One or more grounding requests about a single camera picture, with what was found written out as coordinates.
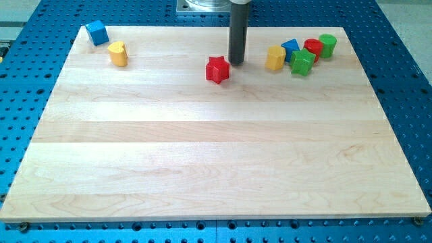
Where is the red cylinder block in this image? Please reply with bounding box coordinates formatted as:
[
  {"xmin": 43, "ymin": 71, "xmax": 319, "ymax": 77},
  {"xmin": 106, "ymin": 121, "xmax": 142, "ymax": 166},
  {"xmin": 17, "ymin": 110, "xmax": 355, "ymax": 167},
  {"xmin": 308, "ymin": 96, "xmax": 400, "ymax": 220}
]
[{"xmin": 304, "ymin": 38, "xmax": 324, "ymax": 63}]

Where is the yellow heart block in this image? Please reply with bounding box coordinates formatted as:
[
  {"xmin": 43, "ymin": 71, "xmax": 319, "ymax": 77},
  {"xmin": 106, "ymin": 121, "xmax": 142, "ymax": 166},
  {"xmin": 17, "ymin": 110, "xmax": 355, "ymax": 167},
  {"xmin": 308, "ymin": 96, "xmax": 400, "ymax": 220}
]
[{"xmin": 107, "ymin": 41, "xmax": 128, "ymax": 67}]

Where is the blue cube block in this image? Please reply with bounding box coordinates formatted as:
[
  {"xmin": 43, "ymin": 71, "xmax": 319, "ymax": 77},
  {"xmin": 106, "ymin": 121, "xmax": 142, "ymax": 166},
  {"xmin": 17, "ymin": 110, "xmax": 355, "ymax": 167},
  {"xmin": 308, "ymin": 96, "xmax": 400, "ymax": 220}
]
[{"xmin": 84, "ymin": 20, "xmax": 109, "ymax": 46}]

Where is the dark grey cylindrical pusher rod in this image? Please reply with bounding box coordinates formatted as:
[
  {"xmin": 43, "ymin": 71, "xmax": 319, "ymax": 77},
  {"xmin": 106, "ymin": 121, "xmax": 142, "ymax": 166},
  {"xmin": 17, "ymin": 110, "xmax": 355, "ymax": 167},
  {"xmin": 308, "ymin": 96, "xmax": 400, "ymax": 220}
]
[{"xmin": 228, "ymin": 2, "xmax": 250, "ymax": 65}]

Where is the blue triangle block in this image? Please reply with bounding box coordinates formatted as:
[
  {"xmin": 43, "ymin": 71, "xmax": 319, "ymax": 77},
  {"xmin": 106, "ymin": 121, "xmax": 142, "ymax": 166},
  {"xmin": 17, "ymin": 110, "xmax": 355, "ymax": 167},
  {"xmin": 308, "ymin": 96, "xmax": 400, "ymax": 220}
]
[{"xmin": 281, "ymin": 38, "xmax": 300, "ymax": 62}]

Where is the yellow hexagon block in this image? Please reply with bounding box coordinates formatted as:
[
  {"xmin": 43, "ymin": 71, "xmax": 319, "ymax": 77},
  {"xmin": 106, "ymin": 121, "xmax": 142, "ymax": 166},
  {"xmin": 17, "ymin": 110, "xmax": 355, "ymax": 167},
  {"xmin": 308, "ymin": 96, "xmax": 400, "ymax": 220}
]
[{"xmin": 265, "ymin": 45, "xmax": 286, "ymax": 71}]

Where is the white rod mount collar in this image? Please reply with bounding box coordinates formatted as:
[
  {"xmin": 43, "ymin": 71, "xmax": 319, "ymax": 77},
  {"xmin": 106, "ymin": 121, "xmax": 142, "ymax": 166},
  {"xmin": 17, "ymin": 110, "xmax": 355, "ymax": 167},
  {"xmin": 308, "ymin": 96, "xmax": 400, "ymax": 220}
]
[{"xmin": 230, "ymin": 0, "xmax": 252, "ymax": 5}]

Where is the green cylinder block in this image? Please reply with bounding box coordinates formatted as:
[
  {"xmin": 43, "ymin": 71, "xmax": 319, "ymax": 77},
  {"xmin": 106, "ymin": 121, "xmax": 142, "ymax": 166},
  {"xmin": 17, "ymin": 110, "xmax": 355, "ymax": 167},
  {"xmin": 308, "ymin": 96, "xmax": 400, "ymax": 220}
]
[{"xmin": 319, "ymin": 34, "xmax": 337, "ymax": 58}]

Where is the light wooden board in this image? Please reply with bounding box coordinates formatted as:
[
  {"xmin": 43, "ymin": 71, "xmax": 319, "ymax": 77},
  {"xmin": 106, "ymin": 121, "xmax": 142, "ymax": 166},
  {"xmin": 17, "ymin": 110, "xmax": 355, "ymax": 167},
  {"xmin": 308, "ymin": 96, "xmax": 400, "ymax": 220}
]
[{"xmin": 1, "ymin": 26, "xmax": 431, "ymax": 222}]

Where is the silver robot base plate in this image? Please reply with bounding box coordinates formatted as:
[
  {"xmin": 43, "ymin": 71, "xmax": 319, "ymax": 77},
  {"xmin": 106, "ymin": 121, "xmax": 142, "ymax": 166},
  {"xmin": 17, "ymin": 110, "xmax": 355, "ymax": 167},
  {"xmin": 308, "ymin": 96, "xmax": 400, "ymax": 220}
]
[{"xmin": 176, "ymin": 0, "xmax": 231, "ymax": 14}]

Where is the red star block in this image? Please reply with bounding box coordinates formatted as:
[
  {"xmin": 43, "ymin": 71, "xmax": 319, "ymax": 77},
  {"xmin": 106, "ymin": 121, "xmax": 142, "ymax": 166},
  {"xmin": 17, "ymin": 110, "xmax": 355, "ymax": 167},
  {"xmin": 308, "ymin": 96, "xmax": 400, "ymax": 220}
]
[{"xmin": 205, "ymin": 56, "xmax": 230, "ymax": 84}]

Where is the green star block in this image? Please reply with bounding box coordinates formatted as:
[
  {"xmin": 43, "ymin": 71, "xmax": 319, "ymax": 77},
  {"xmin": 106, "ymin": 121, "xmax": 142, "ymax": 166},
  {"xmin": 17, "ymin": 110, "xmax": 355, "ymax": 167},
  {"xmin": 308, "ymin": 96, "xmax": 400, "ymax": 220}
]
[{"xmin": 290, "ymin": 49, "xmax": 316, "ymax": 76}]

